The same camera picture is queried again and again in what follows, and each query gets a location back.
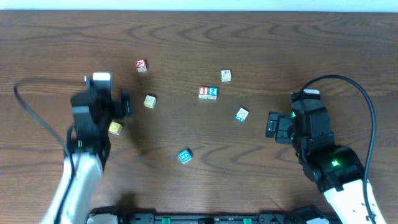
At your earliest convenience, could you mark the blue number 2 block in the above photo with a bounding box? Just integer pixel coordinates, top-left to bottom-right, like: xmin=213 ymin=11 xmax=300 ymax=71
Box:
xmin=208 ymin=86 xmax=218 ymax=100

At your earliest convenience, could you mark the yellow block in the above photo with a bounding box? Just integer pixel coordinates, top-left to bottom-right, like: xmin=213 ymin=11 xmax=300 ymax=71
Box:
xmin=108 ymin=121 xmax=123 ymax=136

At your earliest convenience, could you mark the red letter A block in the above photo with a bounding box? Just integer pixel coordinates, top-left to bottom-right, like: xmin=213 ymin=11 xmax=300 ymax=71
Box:
xmin=135 ymin=60 xmax=147 ymax=73

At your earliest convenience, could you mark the cream plain block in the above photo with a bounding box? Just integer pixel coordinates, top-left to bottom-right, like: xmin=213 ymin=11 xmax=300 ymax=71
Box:
xmin=144 ymin=95 xmax=157 ymax=109

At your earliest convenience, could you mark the blue letter H block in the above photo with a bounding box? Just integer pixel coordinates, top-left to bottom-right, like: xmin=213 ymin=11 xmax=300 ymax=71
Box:
xmin=178 ymin=149 xmax=192 ymax=164

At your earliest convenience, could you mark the white picture block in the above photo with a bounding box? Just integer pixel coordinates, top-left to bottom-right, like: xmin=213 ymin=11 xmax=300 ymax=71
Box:
xmin=220 ymin=70 xmax=232 ymax=82

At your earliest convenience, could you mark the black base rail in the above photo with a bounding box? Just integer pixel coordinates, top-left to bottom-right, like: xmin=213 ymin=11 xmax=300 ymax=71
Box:
xmin=86 ymin=205 xmax=343 ymax=224

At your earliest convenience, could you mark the white block blue edge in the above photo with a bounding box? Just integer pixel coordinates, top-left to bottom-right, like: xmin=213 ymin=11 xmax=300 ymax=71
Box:
xmin=236 ymin=108 xmax=249 ymax=122

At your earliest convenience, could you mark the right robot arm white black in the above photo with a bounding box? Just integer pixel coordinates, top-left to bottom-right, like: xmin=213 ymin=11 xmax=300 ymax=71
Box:
xmin=266 ymin=99 xmax=385 ymax=223

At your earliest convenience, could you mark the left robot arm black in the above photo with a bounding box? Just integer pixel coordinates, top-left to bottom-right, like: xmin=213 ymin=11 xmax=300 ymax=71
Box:
xmin=41 ymin=77 xmax=131 ymax=223

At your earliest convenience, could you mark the red letter I block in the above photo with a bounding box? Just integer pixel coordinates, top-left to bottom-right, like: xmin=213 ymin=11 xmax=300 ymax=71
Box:
xmin=198 ymin=86 xmax=209 ymax=99

